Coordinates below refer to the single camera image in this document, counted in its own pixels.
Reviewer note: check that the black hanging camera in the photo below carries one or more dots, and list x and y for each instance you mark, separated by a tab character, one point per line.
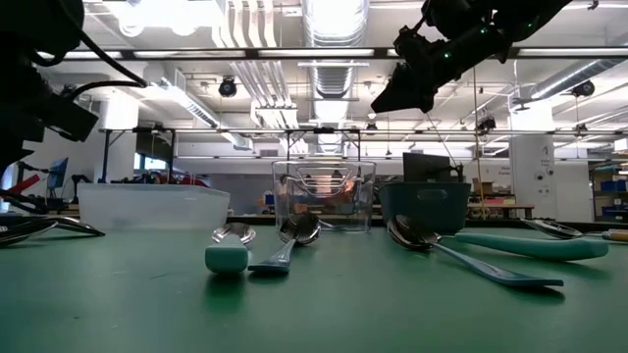
583	88
227	88

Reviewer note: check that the frosted white plastic bin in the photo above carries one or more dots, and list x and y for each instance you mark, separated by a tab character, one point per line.
147	206

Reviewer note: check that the white square pillar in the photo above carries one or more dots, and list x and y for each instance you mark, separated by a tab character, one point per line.
530	166

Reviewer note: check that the small blue-lit monitor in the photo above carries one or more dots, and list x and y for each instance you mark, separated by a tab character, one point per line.
58	171

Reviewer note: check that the black computer monitor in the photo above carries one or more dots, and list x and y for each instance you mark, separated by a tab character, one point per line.
427	166

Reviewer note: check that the black distant rig frame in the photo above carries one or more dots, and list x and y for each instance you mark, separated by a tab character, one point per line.
230	130

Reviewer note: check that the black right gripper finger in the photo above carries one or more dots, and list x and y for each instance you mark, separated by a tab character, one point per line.
402	95

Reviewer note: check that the silver ceiling duct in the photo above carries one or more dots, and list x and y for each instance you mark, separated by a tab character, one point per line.
564	78
333	78

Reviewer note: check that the green table mat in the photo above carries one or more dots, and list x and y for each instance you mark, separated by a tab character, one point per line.
314	318

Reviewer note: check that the black overhead light bar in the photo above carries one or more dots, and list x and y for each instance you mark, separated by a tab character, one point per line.
252	53

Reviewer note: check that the shelf with blue bins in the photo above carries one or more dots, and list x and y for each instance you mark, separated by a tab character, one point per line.
611	186

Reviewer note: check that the blue-grey plastic bin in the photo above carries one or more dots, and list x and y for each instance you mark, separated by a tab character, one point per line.
427	211

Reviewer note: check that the clear plastic bin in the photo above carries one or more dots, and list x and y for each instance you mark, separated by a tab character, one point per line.
360	206

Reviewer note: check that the red angled bar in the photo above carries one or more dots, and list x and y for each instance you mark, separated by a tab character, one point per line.
24	185

